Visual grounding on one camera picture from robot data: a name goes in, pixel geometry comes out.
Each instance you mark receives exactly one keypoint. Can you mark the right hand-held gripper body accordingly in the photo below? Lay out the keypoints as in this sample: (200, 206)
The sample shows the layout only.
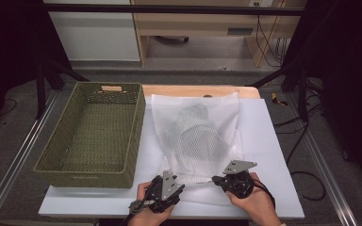
(237, 185)

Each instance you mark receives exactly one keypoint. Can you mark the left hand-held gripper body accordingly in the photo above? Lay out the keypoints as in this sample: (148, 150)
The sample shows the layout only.
(168, 185)

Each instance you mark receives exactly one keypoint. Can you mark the light blue denim jeans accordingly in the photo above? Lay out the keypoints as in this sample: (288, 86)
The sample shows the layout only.
(194, 138)

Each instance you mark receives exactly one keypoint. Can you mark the white mesh laundry bag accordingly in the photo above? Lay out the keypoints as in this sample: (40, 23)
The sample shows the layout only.
(169, 113)

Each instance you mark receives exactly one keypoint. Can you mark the green woven basket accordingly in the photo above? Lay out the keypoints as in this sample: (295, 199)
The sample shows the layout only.
(53, 163)

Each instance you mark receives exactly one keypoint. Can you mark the person's right hand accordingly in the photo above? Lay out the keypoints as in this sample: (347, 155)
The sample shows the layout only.
(257, 207)

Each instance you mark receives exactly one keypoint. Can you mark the person's left hand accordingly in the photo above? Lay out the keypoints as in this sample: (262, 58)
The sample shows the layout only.
(147, 218)

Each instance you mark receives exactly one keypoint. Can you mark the white board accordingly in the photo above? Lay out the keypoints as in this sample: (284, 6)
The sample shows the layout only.
(264, 125)

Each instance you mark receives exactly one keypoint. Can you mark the yellow and black tool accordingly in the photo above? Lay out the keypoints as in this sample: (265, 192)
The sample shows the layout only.
(276, 99)

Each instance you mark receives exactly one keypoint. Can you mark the black metal stand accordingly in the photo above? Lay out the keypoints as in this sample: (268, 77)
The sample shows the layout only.
(40, 91)
(302, 94)

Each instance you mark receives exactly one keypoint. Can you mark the black object under desk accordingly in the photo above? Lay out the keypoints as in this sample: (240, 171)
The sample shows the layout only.
(172, 40)

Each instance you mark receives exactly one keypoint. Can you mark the wooden desk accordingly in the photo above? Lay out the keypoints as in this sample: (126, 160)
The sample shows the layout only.
(198, 23)

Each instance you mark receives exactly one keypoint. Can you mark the white cabinet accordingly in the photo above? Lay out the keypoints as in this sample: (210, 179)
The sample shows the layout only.
(97, 34)

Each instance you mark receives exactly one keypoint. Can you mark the black curtain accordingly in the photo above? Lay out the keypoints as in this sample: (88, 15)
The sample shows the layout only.
(352, 62)
(6, 47)

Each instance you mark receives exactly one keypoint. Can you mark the black horizontal bar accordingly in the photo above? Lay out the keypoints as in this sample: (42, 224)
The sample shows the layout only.
(169, 9)

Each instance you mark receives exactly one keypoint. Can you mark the aluminium rail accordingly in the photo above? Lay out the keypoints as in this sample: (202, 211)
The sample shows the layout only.
(15, 163)
(326, 175)

